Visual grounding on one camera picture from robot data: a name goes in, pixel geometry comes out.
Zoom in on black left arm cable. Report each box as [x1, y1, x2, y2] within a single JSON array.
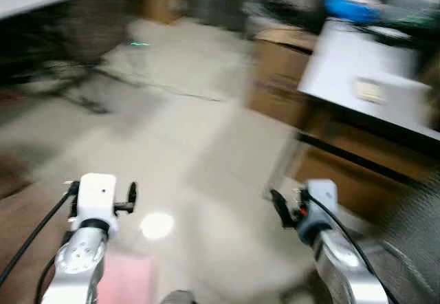
[[0, 182, 80, 287]]

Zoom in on pink pillow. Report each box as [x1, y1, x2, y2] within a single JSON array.
[[96, 252, 157, 304]]

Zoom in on black office chair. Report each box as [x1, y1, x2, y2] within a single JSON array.
[[0, 0, 135, 114]]

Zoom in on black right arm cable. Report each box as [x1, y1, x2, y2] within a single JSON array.
[[302, 191, 401, 304]]

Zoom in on beige label on table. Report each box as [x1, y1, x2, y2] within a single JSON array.
[[353, 77, 387, 105]]

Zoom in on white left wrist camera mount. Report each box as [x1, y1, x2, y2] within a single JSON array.
[[74, 173, 118, 233]]

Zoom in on grey robot foot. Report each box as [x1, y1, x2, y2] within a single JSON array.
[[159, 290, 198, 304]]

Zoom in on brown wooden cabinet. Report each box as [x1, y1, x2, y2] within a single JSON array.
[[294, 105, 440, 224]]

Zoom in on blue object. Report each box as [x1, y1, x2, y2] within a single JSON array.
[[324, 0, 380, 25]]

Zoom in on large white table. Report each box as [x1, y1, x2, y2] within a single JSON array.
[[298, 18, 440, 141]]

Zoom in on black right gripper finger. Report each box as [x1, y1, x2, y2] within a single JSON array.
[[269, 189, 295, 230]]

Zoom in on black floor cable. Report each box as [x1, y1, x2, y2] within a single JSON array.
[[103, 67, 225, 102]]

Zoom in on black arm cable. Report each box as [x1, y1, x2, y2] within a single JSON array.
[[302, 191, 401, 304], [0, 182, 80, 287]]

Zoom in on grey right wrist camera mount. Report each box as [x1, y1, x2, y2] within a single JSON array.
[[300, 179, 338, 228]]

